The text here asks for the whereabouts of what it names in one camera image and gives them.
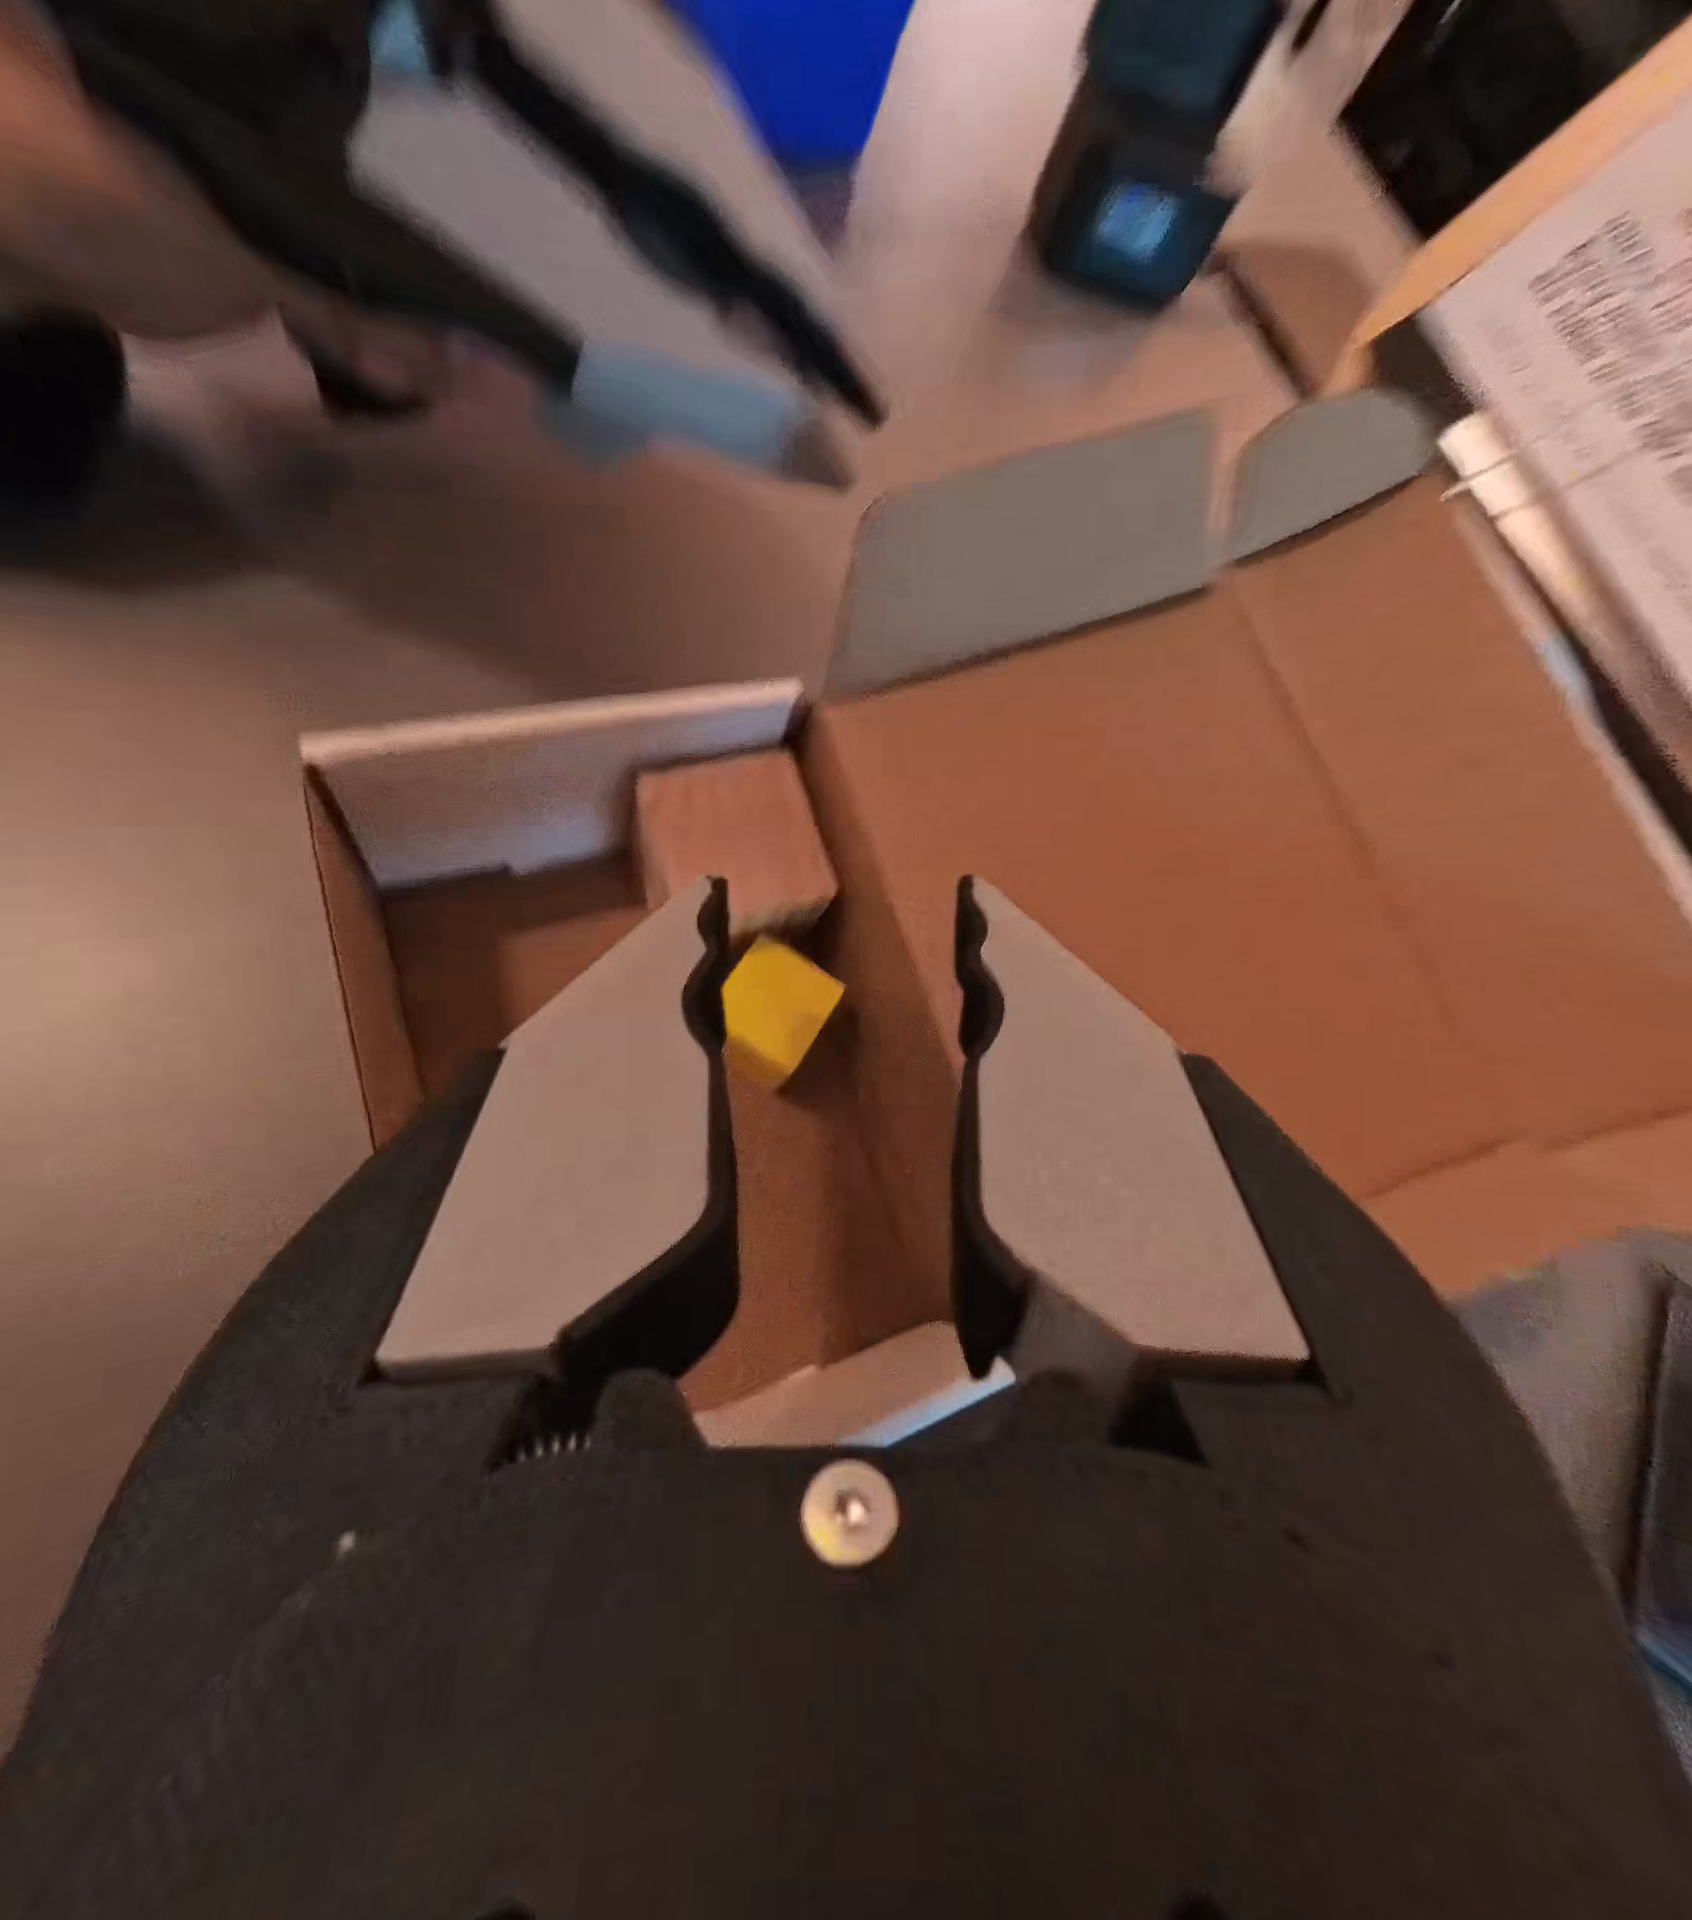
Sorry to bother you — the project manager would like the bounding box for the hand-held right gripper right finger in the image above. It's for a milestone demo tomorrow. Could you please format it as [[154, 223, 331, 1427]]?
[[952, 878, 1314, 1389]]

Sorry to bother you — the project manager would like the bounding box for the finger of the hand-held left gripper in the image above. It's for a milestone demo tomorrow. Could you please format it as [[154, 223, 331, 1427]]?
[[478, 0, 890, 430], [351, 82, 852, 490]]

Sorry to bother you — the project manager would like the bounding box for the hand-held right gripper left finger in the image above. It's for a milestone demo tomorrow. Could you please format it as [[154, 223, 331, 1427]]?
[[373, 878, 741, 1385]]

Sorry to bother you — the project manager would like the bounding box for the blue plastic bin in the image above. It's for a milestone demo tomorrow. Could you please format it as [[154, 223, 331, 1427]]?
[[667, 0, 924, 168]]

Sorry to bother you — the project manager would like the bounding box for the small yellow cube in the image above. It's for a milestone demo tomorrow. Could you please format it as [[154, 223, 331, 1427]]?
[[721, 938, 848, 1093]]

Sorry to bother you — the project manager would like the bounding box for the white cardboard mailer box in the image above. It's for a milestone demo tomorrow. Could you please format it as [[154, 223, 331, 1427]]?
[[299, 390, 1692, 1449]]

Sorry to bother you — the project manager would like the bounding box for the person's left hand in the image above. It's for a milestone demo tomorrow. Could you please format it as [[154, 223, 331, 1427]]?
[[0, 0, 450, 430]]

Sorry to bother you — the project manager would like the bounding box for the black charging case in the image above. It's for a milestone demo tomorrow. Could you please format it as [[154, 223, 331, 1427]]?
[[1026, 0, 1284, 313]]

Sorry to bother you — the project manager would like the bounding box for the black mesh office chair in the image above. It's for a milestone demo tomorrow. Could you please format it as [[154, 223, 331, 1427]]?
[[1348, 0, 1692, 235]]

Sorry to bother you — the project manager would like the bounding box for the instruction sheet on stand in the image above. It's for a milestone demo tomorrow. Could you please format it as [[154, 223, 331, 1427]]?
[[1334, 0, 1692, 1089]]

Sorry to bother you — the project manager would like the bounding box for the printed instruction sheet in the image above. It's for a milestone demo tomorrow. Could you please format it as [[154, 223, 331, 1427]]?
[[1432, 76, 1692, 850]]

